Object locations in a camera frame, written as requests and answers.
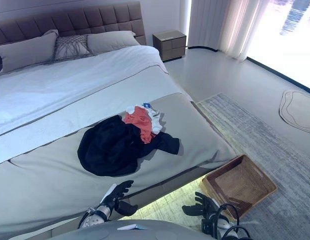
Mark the white duvet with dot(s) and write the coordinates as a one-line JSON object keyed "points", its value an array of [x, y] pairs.
{"points": [[57, 82]]}

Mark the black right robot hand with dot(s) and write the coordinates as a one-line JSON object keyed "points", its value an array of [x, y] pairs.
{"points": [[208, 208]]}

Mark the brown woven basket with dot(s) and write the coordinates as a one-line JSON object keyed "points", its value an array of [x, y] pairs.
{"points": [[242, 185]]}

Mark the brown nightstand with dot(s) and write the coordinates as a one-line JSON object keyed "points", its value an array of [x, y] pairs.
{"points": [[170, 46]]}

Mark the grey patterned cushion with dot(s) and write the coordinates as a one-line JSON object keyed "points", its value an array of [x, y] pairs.
{"points": [[72, 47]]}

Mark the sheer white curtain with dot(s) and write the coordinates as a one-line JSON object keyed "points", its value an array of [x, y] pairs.
{"points": [[220, 25]]}

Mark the plain grey pillow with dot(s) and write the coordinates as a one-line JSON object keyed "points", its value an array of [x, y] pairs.
{"points": [[25, 52], [110, 41]]}

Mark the bright window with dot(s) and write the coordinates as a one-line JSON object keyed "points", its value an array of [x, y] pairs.
{"points": [[290, 37]]}

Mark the grey striped rug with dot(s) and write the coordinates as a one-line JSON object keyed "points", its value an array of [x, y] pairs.
{"points": [[270, 150]]}

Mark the brown tufted headboard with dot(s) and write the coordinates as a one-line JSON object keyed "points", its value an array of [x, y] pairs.
{"points": [[77, 20]]}

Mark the black garment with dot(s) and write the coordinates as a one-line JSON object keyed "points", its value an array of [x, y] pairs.
{"points": [[107, 147]]}

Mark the small beige floor mat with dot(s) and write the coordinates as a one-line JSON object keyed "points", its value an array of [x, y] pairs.
{"points": [[300, 110]]}

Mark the grey robot torso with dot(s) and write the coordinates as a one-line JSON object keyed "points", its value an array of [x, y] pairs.
{"points": [[145, 231]]}

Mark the orange garment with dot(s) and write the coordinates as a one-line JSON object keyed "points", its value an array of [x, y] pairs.
{"points": [[140, 120]]}

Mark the beige bed runner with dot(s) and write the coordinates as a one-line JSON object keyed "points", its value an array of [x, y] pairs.
{"points": [[57, 180]]}

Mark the large bed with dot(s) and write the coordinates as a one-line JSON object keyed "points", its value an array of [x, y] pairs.
{"points": [[70, 100]]}

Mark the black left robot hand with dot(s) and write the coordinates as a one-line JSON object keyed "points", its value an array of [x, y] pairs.
{"points": [[112, 196]]}

